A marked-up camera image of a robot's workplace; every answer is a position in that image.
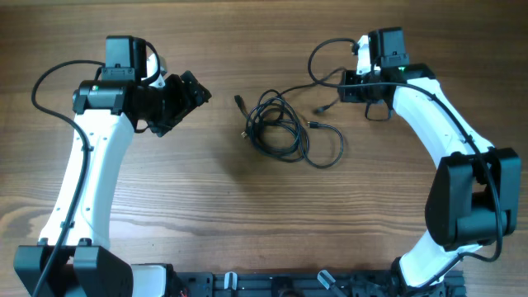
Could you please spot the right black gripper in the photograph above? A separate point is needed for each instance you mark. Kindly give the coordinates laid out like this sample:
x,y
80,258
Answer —
x,y
348,87

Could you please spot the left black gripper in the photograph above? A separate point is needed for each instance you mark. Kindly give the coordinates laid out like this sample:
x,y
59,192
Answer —
x,y
181,101

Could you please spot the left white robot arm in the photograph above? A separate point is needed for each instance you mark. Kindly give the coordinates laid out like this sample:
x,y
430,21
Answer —
x,y
72,255

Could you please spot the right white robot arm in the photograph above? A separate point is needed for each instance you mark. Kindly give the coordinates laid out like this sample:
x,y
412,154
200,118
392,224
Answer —
x,y
474,197

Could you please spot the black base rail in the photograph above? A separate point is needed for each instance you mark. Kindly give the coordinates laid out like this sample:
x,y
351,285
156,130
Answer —
x,y
323,284

